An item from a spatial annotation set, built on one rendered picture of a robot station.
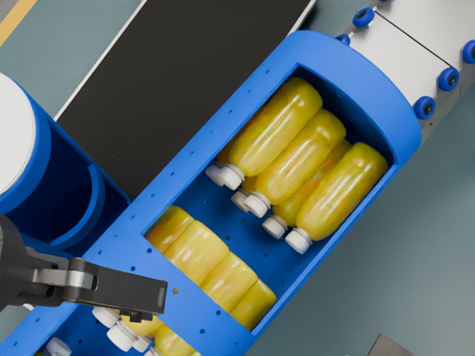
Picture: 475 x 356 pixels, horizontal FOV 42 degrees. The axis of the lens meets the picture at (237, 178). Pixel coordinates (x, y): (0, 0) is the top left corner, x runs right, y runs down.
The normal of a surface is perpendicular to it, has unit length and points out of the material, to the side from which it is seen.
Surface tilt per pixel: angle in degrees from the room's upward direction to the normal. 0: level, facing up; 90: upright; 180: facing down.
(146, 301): 59
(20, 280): 85
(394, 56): 0
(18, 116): 0
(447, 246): 0
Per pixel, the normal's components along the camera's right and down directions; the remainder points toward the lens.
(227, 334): 0.54, 0.31
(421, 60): -0.04, -0.25
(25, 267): 0.99, 0.01
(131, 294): 0.83, -0.07
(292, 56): -0.47, -0.57
